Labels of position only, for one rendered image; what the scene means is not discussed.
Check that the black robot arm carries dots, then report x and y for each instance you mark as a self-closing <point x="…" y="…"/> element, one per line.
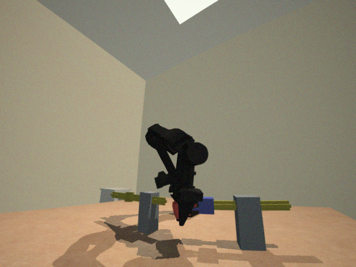
<point x="189" y="152"/>

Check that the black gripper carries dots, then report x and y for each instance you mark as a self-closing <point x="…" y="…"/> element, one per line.
<point x="184" y="193"/>

